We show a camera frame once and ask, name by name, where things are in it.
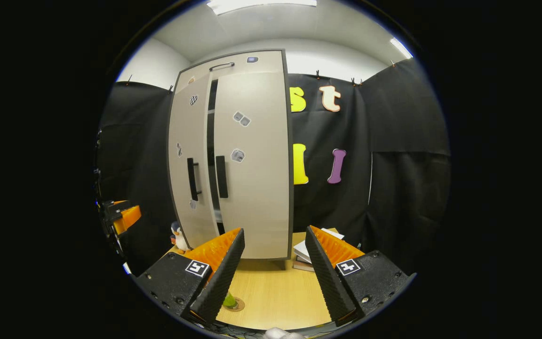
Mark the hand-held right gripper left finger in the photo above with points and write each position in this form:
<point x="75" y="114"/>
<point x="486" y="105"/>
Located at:
<point x="221" y="278"/>

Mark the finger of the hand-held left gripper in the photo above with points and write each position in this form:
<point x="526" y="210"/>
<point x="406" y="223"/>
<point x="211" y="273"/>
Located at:
<point x="127" y="220"/>
<point x="116" y="203"/>

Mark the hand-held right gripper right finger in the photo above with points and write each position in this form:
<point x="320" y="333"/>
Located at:
<point x="327" y="278"/>

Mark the round brown coaster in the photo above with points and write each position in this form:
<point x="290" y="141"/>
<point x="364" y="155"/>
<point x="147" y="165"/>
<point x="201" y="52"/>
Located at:
<point x="240" y="305"/>

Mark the grey cabinet door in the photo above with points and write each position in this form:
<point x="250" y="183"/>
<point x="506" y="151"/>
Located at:
<point x="261" y="188"/>
<point x="181" y="188"/>

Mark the grey cabinet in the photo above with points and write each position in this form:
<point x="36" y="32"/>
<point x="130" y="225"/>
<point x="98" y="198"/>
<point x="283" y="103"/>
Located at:
<point x="211" y="141"/>

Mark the brown book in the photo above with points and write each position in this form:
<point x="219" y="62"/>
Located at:
<point x="303" y="267"/>

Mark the penguin toy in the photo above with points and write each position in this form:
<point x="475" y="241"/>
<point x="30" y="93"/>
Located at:
<point x="179" y="241"/>

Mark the black backdrop cloth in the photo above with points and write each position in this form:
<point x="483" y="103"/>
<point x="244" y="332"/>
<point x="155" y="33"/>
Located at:
<point x="393" y="197"/>

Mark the ceiling light panel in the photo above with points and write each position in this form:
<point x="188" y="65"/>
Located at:
<point x="401" y="48"/>

